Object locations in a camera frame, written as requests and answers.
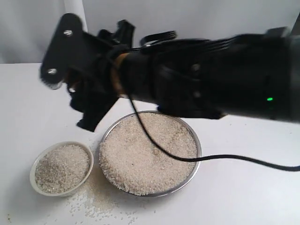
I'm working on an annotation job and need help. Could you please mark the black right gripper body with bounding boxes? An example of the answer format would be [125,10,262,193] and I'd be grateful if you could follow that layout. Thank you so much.
[67,31,159,113]

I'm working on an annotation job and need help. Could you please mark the brown wooden cup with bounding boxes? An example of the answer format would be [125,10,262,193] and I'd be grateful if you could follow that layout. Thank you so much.
[63,53,128,96]

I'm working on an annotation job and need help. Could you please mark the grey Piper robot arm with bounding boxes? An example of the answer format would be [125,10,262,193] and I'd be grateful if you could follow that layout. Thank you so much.
[40,13,300,131]

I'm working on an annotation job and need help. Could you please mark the rice in steel tray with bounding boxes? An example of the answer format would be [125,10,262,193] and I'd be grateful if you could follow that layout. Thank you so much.
[99,112,198,195]

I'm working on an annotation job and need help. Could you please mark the white ceramic bowl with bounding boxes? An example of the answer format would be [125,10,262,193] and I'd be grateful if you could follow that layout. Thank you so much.
[30,141,94,197]

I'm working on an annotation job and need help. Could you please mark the rice in white bowl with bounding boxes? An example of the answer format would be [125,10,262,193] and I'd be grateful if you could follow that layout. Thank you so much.
[35,144,90,194]

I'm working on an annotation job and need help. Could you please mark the spilled rice on table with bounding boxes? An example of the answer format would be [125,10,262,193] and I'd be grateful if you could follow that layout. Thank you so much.
[67,135,150,225]

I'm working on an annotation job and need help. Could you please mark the white backdrop curtain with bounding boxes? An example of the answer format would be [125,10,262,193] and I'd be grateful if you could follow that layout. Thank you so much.
[0,0,300,63]

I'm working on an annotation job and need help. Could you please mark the round steel tray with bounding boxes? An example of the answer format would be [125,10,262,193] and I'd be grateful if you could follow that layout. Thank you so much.
[98,110,202,197]

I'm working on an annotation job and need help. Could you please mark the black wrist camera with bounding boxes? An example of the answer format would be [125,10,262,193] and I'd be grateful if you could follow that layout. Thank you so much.
[97,20,135,49]

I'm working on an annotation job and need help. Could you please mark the black cable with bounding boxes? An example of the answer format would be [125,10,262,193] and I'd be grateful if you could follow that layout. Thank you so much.
[127,30,300,172]

